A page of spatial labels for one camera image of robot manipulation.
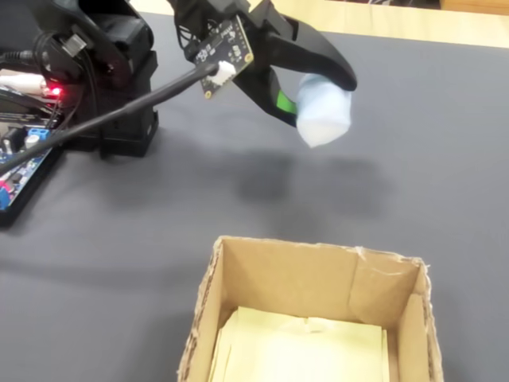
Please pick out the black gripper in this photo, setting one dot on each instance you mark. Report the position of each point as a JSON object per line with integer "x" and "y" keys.
{"x": 258, "y": 24}

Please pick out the blue controller circuit board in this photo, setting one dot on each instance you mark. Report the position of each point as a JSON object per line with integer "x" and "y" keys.
{"x": 28, "y": 175}

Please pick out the light blue yarn-wrapped block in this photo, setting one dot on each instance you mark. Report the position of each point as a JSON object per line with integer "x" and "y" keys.
{"x": 324, "y": 115}

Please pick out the white connector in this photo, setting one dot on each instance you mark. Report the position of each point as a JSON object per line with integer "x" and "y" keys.
{"x": 20, "y": 81}

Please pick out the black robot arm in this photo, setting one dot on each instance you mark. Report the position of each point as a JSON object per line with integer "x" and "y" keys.
{"x": 127, "y": 79}

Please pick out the pale yellow paper sheets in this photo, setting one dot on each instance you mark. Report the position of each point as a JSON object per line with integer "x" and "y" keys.
{"x": 298, "y": 354}

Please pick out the brown cardboard box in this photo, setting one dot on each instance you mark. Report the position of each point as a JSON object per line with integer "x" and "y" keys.
{"x": 286, "y": 278}

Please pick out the black circuit board holder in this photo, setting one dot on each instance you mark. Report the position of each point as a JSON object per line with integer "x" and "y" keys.
{"x": 16, "y": 217}

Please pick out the black camera circuit board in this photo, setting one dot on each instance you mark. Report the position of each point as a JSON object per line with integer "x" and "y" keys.
{"x": 222, "y": 44}

